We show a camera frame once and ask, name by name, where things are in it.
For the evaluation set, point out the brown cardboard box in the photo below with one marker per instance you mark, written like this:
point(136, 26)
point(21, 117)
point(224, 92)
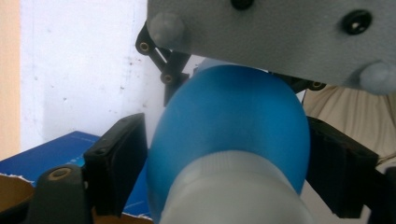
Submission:
point(12, 193)

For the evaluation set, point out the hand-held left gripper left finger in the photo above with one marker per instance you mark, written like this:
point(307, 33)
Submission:
point(118, 161)

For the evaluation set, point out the blue flat box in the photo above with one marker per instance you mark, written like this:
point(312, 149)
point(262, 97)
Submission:
point(46, 155)

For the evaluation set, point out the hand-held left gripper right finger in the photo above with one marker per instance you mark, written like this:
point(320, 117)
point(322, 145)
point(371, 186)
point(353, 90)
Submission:
point(339, 168)

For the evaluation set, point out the beige curtain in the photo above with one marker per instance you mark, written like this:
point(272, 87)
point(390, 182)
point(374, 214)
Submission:
point(348, 115)

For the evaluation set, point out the white paper sheet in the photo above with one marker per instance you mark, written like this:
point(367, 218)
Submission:
point(81, 62)

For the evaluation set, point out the blue bottle with white cap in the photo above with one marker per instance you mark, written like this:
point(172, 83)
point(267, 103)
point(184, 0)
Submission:
point(230, 118)

